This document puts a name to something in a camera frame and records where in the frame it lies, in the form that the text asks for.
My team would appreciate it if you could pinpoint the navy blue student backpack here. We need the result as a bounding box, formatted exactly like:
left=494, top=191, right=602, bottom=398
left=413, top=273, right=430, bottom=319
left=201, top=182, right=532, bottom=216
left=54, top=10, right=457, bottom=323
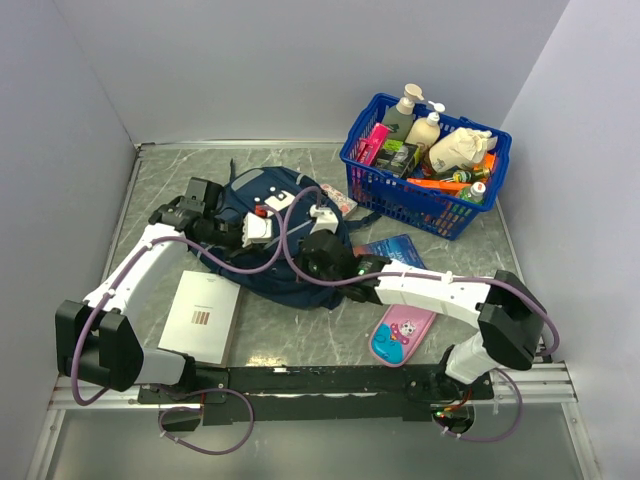
left=188, top=166, right=381, bottom=311

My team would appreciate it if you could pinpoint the pink cartoon pencil case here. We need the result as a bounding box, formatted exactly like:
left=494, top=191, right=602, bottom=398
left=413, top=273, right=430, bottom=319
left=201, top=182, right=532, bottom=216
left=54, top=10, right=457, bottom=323
left=369, top=305, right=436, bottom=368

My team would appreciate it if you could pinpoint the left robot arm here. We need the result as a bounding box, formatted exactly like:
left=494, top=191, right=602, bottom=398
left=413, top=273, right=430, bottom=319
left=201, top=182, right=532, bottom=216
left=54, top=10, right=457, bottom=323
left=55, top=178, right=241, bottom=402

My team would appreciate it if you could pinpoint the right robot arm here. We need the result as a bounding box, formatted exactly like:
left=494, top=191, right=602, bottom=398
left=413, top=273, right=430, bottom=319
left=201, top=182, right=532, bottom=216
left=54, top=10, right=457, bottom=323
left=294, top=230, right=546, bottom=398

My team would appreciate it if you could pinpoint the beige cloth bag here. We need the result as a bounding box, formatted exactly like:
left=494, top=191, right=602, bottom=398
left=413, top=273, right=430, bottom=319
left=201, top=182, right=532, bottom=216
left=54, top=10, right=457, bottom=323
left=427, top=127, right=498, bottom=173

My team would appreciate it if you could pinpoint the Little Women floral book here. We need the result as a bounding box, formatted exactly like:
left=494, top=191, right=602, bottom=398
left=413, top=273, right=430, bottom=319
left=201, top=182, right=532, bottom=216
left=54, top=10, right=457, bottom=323
left=320, top=184, right=358, bottom=219

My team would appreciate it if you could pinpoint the Jane Eyre blue book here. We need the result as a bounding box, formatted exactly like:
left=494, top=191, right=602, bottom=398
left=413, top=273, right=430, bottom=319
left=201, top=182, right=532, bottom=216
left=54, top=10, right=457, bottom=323
left=353, top=234, right=426, bottom=269

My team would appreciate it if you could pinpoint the blue plastic basket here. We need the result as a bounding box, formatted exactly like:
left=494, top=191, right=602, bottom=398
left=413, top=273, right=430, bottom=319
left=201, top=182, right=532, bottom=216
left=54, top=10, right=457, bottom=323
left=340, top=93, right=512, bottom=240

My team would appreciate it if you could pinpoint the white notebook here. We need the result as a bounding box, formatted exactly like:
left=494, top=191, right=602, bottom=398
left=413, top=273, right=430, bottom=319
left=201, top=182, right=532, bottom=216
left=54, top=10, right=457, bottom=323
left=158, top=271, right=241, bottom=367

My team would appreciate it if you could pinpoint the pink box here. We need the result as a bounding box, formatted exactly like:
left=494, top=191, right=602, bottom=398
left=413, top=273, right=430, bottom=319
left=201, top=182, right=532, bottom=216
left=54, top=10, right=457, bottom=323
left=356, top=123, right=390, bottom=166

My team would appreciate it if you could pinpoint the black green box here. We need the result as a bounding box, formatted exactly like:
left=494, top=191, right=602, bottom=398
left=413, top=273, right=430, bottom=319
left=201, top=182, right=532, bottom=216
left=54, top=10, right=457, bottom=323
left=373, top=140, right=421, bottom=179

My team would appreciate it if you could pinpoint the grey-green pump bottle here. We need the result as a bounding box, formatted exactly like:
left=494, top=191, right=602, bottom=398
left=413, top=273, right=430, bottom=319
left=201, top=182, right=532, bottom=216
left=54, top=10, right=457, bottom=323
left=382, top=83, right=424, bottom=141

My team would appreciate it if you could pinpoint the cream pump bottle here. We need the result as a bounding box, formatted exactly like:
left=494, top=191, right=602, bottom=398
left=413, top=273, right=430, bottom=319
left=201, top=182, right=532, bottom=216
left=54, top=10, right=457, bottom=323
left=405, top=101, right=446, bottom=153

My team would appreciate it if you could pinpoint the green drink bottle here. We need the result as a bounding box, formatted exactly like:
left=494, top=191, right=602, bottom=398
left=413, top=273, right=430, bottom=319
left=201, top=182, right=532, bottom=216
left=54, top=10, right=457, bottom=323
left=456, top=182, right=487, bottom=205

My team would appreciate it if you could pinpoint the dark glass bottle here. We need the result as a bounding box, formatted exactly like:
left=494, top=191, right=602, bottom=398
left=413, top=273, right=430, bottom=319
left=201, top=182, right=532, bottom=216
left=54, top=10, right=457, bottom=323
left=432, top=166, right=491, bottom=183

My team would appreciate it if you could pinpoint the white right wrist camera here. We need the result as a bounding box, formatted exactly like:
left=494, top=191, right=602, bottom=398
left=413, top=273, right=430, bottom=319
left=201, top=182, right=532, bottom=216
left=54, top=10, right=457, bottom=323
left=309, top=204, right=339, bottom=234

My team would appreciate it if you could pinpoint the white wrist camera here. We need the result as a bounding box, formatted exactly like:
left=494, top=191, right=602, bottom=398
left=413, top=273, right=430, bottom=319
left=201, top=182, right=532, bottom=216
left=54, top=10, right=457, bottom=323
left=309, top=204, right=339, bottom=234
left=242, top=205, right=273, bottom=248

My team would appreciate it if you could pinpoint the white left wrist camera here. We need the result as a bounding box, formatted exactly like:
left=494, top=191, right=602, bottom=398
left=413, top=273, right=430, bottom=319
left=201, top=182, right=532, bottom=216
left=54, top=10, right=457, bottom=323
left=242, top=205, right=273, bottom=248

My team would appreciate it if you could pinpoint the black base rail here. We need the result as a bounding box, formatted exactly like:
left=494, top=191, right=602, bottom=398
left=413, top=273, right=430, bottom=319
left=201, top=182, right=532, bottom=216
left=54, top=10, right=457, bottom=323
left=138, top=364, right=494, bottom=426

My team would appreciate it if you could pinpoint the aluminium frame rail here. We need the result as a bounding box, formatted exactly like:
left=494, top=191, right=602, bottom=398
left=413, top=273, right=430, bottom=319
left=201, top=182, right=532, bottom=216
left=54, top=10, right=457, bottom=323
left=47, top=362, right=578, bottom=410

